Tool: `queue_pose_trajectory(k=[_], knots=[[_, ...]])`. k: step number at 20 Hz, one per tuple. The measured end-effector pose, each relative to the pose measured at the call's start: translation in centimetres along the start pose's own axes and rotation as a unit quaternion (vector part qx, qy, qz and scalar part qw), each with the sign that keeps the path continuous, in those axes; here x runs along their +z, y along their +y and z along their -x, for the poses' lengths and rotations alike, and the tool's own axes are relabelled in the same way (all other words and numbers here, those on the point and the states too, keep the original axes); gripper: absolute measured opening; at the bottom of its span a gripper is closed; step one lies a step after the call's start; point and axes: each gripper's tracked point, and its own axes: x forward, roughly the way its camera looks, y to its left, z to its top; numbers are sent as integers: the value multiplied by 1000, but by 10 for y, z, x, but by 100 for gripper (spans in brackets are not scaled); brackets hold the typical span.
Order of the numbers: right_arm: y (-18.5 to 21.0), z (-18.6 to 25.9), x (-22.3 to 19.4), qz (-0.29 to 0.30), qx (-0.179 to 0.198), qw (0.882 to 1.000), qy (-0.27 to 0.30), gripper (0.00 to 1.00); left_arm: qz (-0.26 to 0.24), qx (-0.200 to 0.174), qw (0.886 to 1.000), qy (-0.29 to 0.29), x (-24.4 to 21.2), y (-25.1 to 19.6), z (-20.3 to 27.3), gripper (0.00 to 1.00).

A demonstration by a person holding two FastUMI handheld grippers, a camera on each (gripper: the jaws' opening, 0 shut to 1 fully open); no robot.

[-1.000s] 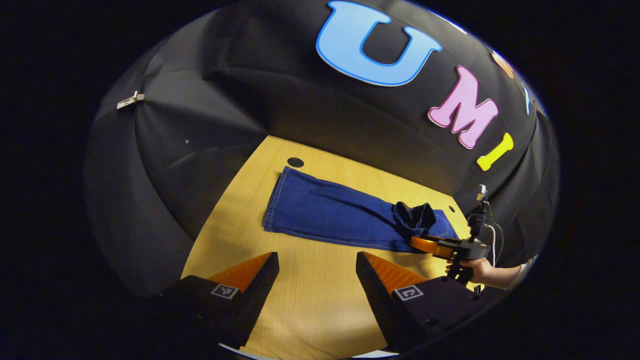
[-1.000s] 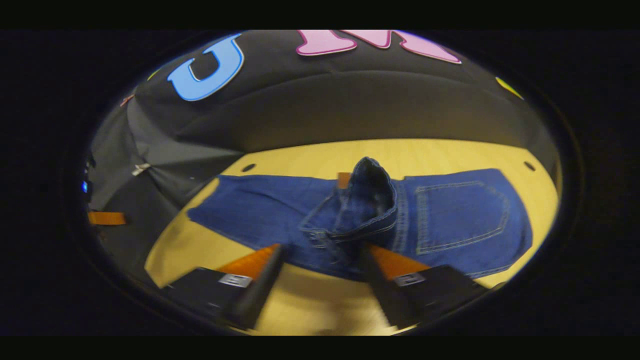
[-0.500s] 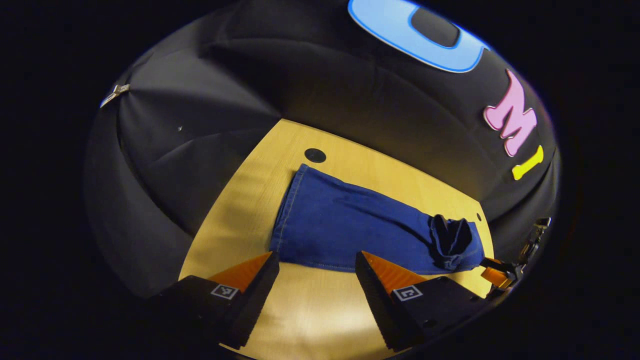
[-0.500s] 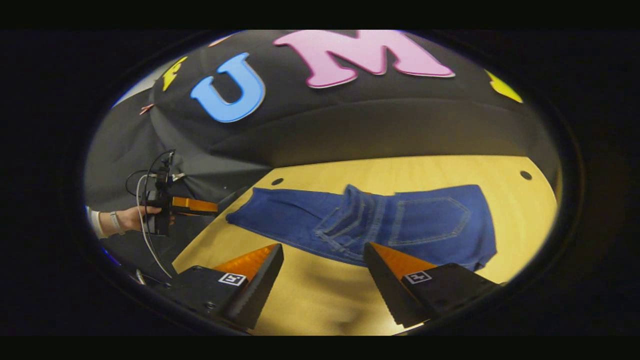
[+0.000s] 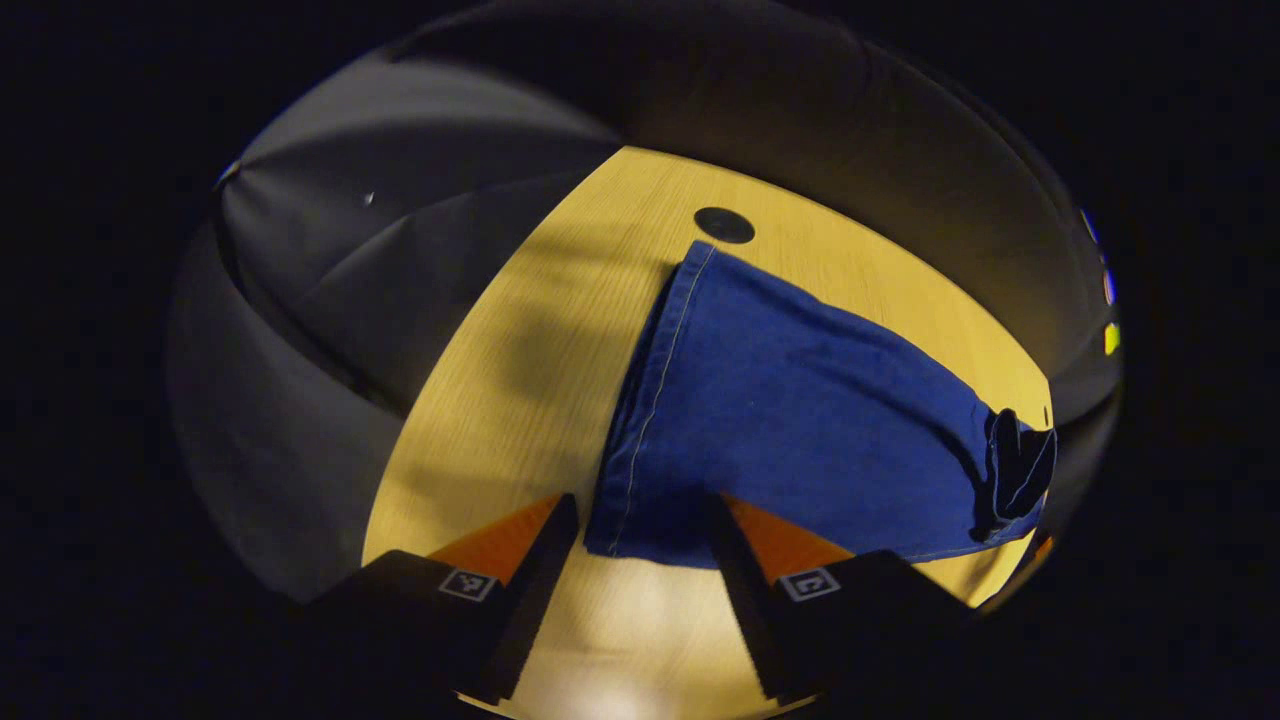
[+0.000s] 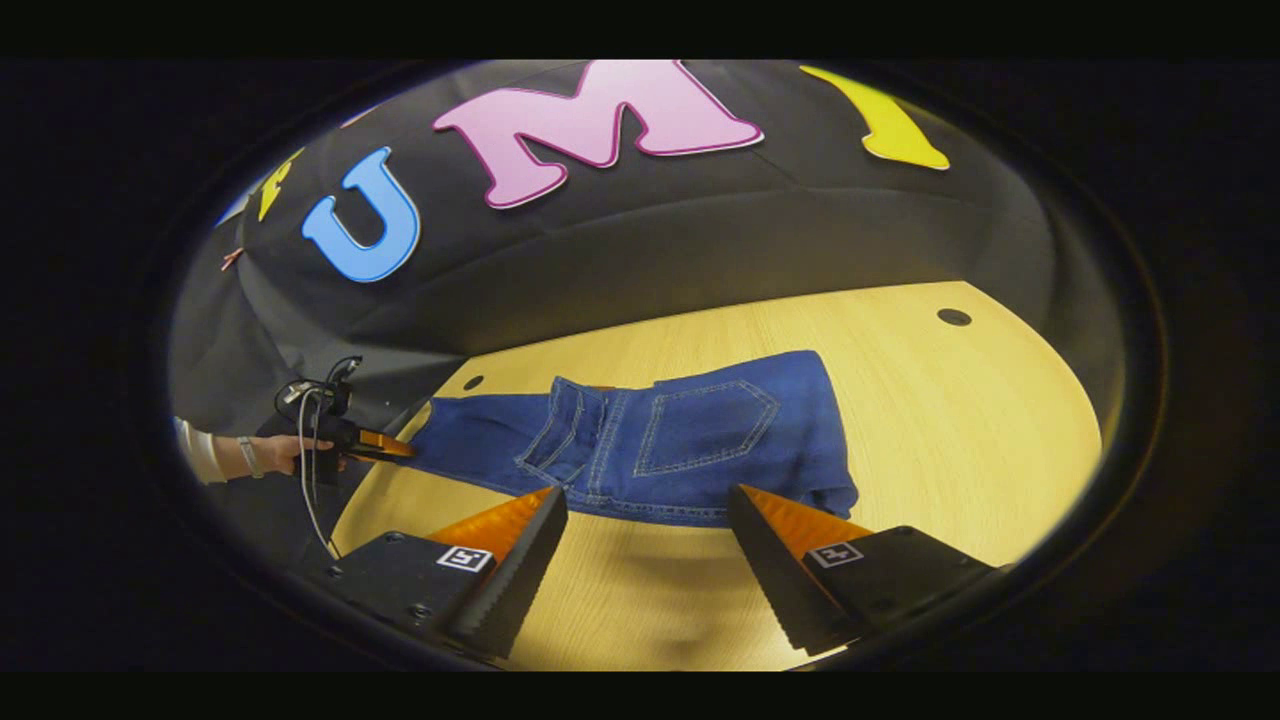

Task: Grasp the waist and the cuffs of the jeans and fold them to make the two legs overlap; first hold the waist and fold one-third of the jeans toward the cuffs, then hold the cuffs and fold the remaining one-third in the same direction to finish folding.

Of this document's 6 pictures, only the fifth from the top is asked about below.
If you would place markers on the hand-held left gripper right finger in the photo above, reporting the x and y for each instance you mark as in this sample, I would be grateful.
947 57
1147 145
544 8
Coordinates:
750 600

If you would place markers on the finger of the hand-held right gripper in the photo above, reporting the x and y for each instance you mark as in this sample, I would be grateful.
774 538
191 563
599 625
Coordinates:
1043 547

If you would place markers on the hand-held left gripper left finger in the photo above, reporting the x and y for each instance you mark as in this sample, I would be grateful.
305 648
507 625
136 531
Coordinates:
535 590

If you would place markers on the blue denim jeans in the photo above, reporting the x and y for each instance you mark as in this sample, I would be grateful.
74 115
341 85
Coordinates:
800 400

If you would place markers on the round black table grommet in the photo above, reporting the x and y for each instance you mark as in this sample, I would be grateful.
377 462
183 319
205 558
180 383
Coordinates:
724 225

